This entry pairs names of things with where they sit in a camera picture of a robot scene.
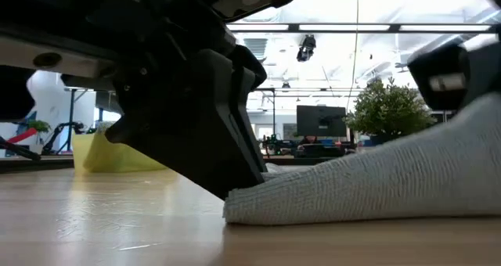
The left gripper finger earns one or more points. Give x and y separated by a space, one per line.
188 133
250 74

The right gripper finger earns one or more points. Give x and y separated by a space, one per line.
442 66

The grey microfiber towel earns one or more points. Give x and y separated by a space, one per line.
372 184

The black background robot arm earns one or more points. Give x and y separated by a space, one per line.
58 135

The bushy potted plant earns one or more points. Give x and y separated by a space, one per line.
387 109

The black monitor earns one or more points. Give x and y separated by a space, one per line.
321 121

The small plant in white pot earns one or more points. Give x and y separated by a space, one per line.
39 126

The red object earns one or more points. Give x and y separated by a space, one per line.
23 136

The black background rig frame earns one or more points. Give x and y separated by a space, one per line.
273 109
72 109

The black hanging camera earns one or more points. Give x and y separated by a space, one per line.
306 49

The black overhead frame beam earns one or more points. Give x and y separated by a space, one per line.
352 27

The black aluminium table frame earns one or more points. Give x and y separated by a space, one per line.
35 163

